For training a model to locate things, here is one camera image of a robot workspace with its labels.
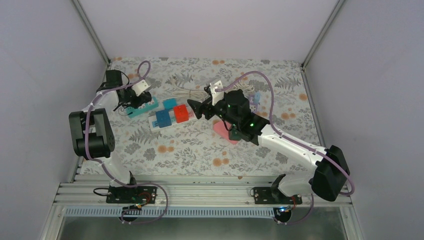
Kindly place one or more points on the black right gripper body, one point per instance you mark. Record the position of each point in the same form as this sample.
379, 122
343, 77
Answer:
206, 105

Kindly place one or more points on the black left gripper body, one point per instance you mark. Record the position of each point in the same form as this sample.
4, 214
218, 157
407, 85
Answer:
134, 104

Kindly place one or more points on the orange cube socket adapter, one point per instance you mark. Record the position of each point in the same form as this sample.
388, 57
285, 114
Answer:
181, 113

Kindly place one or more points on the dark green cube socket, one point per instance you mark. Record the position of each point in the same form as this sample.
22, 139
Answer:
234, 135

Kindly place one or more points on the blue cube socket adapter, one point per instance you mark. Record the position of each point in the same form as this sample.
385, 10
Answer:
163, 118

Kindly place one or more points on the purple power strip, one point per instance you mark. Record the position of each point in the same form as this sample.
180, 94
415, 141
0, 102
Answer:
253, 103

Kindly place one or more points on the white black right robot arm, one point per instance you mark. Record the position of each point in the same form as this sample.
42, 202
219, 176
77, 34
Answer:
326, 168

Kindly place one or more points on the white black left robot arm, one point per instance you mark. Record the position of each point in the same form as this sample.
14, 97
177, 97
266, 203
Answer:
92, 135

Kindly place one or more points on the cyan flat plug adapter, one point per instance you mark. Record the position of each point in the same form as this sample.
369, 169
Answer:
170, 103

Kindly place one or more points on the teal power strip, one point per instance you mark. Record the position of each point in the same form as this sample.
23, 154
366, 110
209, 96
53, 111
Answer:
144, 108

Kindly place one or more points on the pink power strip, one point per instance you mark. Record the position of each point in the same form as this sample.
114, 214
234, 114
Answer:
220, 129

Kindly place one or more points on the white long power strip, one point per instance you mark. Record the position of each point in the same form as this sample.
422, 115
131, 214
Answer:
153, 120

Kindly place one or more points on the floral patterned table mat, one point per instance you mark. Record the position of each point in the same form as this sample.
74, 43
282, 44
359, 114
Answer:
194, 149

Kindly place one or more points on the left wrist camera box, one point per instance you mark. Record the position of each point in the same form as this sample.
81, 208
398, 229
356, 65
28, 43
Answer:
140, 87

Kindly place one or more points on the aluminium corner frame rail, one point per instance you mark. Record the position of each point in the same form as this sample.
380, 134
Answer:
91, 31

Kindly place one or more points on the aluminium front rail base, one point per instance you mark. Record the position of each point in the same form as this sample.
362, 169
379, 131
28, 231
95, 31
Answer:
183, 196

